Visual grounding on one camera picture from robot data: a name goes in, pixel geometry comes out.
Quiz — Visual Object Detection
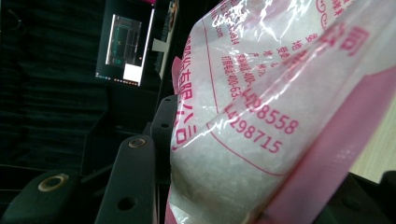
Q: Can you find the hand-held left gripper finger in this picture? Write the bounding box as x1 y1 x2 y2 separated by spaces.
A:
149 94 178 188

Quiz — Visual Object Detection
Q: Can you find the pink and clear plastic bag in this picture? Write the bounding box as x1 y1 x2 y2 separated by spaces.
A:
163 0 396 224

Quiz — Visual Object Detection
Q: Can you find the computer monitor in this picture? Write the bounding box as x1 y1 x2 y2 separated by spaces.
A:
94 0 157 88

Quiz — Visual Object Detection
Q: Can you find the dark curtain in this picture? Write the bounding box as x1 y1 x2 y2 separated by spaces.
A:
0 0 108 175

